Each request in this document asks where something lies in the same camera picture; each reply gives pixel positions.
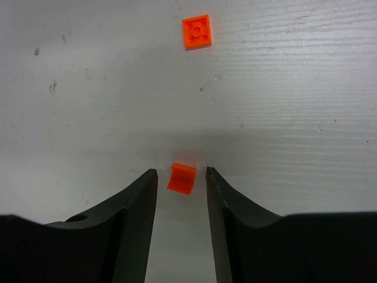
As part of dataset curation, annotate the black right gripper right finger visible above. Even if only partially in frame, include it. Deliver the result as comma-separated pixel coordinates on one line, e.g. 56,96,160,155
206,167,376,282

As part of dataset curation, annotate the small orange curved lego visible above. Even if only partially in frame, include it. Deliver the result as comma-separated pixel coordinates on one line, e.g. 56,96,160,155
167,163,197,195

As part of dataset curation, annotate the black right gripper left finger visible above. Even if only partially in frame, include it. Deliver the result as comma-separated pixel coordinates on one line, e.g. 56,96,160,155
1,169,158,282

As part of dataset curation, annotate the small orange lego tile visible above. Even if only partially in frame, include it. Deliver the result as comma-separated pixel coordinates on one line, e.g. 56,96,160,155
182,14,212,50

